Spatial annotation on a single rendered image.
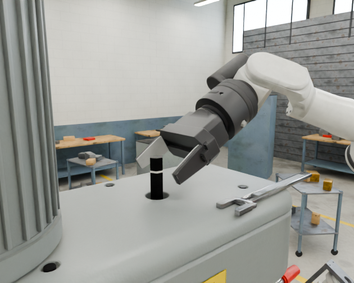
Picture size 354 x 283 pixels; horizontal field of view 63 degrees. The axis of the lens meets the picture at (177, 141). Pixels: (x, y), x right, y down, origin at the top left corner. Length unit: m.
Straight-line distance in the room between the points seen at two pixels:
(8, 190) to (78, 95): 7.08
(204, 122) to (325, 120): 0.23
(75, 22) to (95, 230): 7.21
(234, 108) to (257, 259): 0.23
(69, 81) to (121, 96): 1.37
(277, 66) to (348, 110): 0.15
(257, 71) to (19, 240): 0.42
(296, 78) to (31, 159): 0.43
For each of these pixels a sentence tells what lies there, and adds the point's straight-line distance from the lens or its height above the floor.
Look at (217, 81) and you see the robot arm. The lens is 0.54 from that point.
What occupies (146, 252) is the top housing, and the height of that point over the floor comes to 1.89.
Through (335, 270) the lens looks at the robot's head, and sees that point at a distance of 0.71.
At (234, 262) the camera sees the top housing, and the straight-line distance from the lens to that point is 0.42.
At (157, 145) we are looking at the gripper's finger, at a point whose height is 1.96.
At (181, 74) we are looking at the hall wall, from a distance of 9.00.
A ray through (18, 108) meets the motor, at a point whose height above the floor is 2.04.
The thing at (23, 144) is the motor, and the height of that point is 2.01.
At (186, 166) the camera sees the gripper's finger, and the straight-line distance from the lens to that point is 0.41.
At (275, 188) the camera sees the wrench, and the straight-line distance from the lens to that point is 0.49.
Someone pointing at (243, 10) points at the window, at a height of 4.39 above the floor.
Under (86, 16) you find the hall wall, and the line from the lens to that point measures 7.62.
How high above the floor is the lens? 2.05
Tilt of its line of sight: 10 degrees down
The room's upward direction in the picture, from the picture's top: straight up
